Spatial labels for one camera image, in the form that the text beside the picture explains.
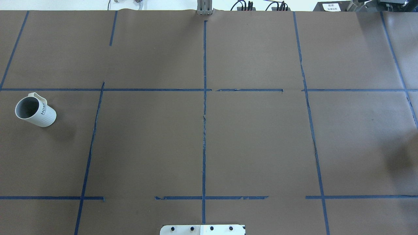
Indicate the white mounting plate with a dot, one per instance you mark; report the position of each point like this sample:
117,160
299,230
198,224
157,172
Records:
219,229

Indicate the orange black adapter box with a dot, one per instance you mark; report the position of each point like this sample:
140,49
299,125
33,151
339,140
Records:
242,5

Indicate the aluminium frame post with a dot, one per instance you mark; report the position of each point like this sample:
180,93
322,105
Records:
204,7

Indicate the white ribbed mug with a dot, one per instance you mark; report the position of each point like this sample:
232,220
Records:
35,110

